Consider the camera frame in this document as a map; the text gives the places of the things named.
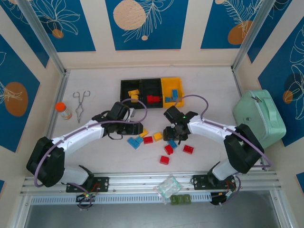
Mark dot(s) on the yellow lego brick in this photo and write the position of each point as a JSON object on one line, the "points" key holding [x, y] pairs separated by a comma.
{"points": [[135, 98], [158, 136], [144, 133], [134, 92]]}

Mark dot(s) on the long blue lego brick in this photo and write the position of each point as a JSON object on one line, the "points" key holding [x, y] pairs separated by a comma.
{"points": [[173, 144], [132, 142]]}

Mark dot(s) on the red lego brick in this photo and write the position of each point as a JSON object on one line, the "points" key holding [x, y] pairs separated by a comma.
{"points": [[157, 99], [150, 99], [148, 140], [164, 160], [168, 149], [188, 149]]}

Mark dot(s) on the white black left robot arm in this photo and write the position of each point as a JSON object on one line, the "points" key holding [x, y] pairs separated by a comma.
{"points": [[83, 137]]}

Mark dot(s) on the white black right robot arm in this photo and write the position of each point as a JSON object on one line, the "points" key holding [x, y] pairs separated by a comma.
{"points": [[244, 149]]}

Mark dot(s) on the yellow plastic bin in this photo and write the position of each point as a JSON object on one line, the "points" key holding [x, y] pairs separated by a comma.
{"points": [[169, 85]]}

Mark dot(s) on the clear plastic packet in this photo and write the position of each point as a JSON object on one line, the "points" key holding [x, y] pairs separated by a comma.
{"points": [[168, 187]]}

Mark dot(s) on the metal scissor tongs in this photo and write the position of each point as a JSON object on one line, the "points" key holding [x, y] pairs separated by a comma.
{"points": [[79, 111]]}

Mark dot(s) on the small green block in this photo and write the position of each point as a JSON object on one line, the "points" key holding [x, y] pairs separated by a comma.
{"points": [[174, 199], [181, 199], [187, 198]]}

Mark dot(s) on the orange capped small bottle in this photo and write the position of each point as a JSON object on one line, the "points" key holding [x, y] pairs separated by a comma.
{"points": [[63, 109]]}

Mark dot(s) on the small circuit board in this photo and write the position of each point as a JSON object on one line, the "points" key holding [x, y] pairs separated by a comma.
{"points": [[85, 197], [223, 196]]}

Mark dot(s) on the mint green zipper bag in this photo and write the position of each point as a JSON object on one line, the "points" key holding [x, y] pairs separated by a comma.
{"points": [[259, 114]]}

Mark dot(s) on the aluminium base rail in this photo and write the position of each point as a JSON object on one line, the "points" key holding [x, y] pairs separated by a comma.
{"points": [[142, 181]]}

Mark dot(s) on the aluminium frame post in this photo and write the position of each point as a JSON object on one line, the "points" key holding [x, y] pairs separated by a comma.
{"points": [[45, 38], [252, 35]]}

